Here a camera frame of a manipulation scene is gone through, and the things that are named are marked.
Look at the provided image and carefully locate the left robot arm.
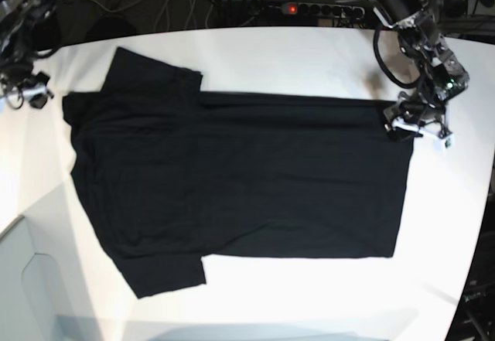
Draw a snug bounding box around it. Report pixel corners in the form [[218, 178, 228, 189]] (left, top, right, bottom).
[[359, 0, 469, 149]]

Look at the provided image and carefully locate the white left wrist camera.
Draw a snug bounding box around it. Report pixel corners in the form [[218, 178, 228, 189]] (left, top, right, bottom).
[[435, 134, 454, 152]]

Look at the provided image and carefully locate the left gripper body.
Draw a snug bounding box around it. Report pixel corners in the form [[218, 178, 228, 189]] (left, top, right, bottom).
[[394, 91, 449, 132]]

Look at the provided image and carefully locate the black T-shirt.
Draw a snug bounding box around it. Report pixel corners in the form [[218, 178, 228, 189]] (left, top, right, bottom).
[[62, 48, 413, 298]]

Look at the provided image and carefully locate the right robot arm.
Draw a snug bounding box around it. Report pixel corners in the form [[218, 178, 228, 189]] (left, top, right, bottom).
[[1, 0, 61, 110]]

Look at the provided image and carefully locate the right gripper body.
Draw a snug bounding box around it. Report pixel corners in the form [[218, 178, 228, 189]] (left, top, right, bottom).
[[16, 72, 53, 109]]

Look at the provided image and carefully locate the black power strip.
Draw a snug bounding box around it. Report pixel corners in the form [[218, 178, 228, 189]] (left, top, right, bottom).
[[280, 2, 366, 22]]

